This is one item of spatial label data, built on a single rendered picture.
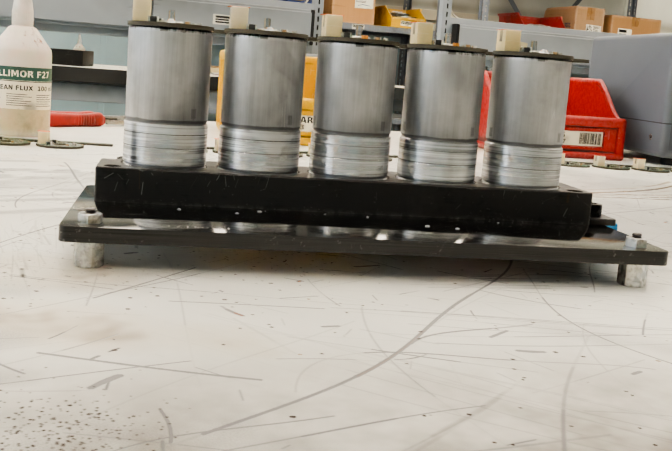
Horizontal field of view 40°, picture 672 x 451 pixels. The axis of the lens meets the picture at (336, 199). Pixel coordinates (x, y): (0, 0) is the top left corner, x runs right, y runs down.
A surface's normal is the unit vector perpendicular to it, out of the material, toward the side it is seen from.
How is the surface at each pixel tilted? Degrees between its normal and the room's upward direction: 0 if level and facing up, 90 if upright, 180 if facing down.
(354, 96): 90
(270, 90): 90
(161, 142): 90
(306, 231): 0
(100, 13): 90
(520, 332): 0
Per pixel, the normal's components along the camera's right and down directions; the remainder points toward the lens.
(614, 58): -0.99, -0.06
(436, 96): -0.31, 0.11
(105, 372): 0.07, -0.99
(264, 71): 0.12, 0.15
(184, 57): 0.53, 0.16
